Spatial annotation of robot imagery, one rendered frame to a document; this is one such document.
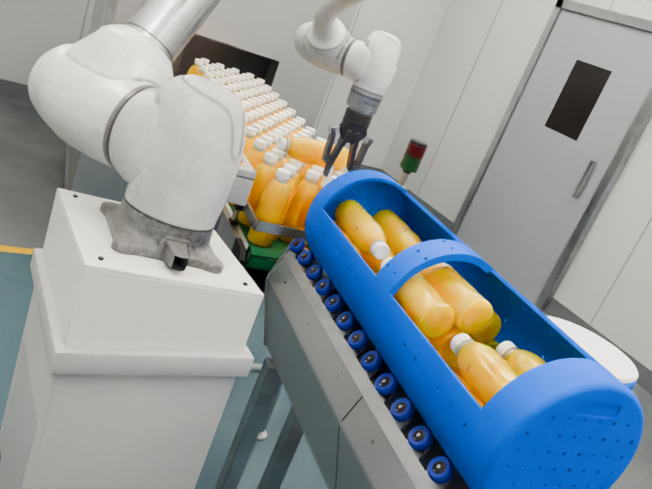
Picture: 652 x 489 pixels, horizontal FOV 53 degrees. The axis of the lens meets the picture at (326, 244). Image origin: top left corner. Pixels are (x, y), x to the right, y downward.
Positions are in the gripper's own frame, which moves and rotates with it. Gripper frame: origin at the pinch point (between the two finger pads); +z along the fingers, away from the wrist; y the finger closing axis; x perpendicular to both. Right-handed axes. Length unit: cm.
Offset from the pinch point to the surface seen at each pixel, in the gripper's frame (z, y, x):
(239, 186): 8.1, -26.4, -2.3
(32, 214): 111, -73, 189
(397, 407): 18, -8, -79
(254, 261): 26.2, -17.2, -7.5
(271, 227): 16.4, -15.0, -5.0
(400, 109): 28, 249, 452
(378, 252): 2.2, -3.8, -44.4
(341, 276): 8.7, -11.4, -46.2
